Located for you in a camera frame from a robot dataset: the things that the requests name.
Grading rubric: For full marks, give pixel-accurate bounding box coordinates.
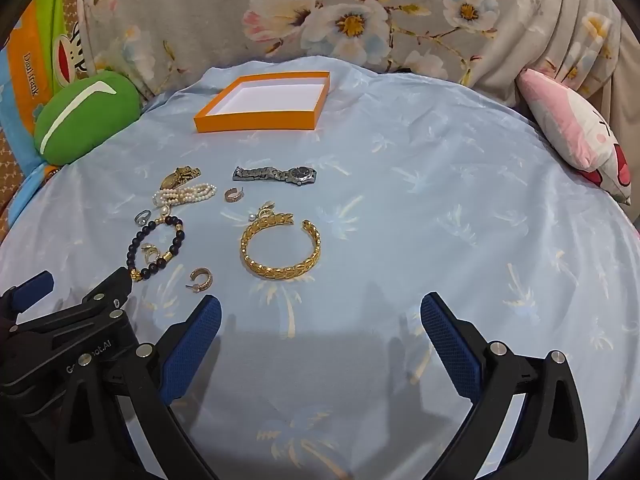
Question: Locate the orange cardboard box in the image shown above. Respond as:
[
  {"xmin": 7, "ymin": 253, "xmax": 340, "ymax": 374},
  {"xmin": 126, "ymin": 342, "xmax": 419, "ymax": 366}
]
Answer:
[{"xmin": 194, "ymin": 70, "xmax": 332, "ymax": 134}]

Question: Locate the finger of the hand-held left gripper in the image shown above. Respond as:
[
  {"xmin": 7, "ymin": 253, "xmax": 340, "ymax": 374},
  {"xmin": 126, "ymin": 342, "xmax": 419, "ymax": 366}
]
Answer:
[
  {"xmin": 0, "ymin": 270, "xmax": 55, "ymax": 328},
  {"xmin": 10, "ymin": 266, "xmax": 135, "ymax": 342}
]

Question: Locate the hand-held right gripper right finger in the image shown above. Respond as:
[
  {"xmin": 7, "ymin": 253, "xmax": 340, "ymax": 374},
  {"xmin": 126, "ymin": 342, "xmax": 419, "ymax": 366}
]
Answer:
[{"xmin": 420, "ymin": 292, "xmax": 590, "ymax": 480}]

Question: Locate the white pearl bracelet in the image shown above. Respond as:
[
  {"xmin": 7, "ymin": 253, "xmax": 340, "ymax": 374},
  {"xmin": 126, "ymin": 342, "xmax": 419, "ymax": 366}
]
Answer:
[{"xmin": 152, "ymin": 183, "xmax": 218, "ymax": 208}]

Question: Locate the colourful cartoon printed blanket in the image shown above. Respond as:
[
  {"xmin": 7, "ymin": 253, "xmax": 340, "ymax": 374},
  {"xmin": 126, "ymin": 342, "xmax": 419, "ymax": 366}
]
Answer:
[{"xmin": 0, "ymin": 0, "xmax": 96, "ymax": 226}]

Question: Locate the light blue palm print sheet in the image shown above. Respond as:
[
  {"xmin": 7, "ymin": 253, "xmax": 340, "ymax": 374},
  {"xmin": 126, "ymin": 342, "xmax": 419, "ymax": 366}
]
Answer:
[{"xmin": 0, "ymin": 55, "xmax": 640, "ymax": 480}]

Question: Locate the pink cartoon pillow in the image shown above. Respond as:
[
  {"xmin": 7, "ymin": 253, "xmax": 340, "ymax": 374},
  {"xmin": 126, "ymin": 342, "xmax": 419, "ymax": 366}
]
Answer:
[{"xmin": 515, "ymin": 67, "xmax": 632, "ymax": 206}]

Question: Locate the green plush pillow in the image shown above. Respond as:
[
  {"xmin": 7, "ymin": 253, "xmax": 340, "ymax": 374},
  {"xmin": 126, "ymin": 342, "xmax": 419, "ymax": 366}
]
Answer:
[{"xmin": 33, "ymin": 71, "xmax": 142, "ymax": 166}]

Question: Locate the grey floral cloth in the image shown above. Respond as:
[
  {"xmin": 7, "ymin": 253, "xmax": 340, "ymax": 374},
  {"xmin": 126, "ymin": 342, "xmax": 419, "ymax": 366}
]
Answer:
[{"xmin": 75, "ymin": 0, "xmax": 640, "ymax": 161}]

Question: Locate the black bead bracelet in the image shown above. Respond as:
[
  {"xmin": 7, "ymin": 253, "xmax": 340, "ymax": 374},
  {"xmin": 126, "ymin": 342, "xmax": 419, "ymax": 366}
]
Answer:
[{"xmin": 127, "ymin": 215, "xmax": 186, "ymax": 282}]

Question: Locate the pearl drop earring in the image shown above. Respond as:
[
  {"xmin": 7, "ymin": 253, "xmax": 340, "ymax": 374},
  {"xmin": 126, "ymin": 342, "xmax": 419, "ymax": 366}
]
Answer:
[{"xmin": 246, "ymin": 201, "xmax": 277, "ymax": 222}]

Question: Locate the silver metal wristwatch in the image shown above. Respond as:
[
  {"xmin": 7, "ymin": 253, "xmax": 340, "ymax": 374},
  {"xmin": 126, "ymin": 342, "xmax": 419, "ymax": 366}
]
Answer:
[{"xmin": 232, "ymin": 165, "xmax": 318, "ymax": 187}]

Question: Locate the gold chain cuff bracelet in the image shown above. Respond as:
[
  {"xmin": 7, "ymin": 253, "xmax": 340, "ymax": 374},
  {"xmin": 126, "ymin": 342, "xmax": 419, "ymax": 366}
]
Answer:
[{"xmin": 239, "ymin": 212, "xmax": 322, "ymax": 281}]

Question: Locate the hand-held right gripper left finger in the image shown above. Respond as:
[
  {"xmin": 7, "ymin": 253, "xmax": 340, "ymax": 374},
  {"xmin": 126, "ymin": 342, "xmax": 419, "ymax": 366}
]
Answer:
[{"xmin": 52, "ymin": 295, "xmax": 223, "ymax": 480}]

